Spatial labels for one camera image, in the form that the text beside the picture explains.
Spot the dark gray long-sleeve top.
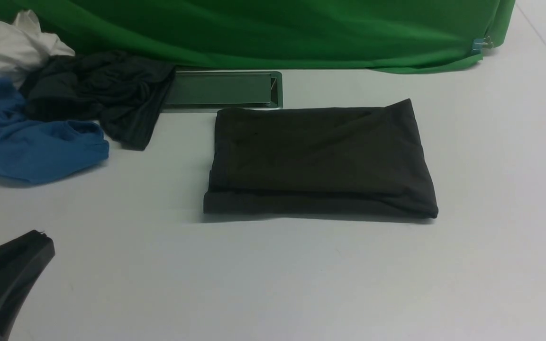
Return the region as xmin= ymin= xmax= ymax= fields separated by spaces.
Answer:
xmin=203 ymin=99 xmax=438 ymax=219

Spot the metal table slot plate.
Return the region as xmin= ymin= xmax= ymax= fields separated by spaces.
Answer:
xmin=163 ymin=71 xmax=283 ymax=112

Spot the dark teal crumpled garment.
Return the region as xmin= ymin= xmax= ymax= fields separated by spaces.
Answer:
xmin=19 ymin=51 xmax=176 ymax=151

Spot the green backdrop cloth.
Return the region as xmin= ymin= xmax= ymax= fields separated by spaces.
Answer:
xmin=0 ymin=0 xmax=515 ymax=75

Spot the blue binder clip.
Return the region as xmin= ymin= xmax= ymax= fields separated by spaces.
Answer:
xmin=472 ymin=36 xmax=494 ymax=55

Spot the blue crumpled garment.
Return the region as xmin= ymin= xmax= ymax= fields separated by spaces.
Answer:
xmin=0 ymin=78 xmax=109 ymax=184

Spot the white crumpled garment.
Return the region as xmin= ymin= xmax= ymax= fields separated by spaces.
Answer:
xmin=0 ymin=9 xmax=75 ymax=89

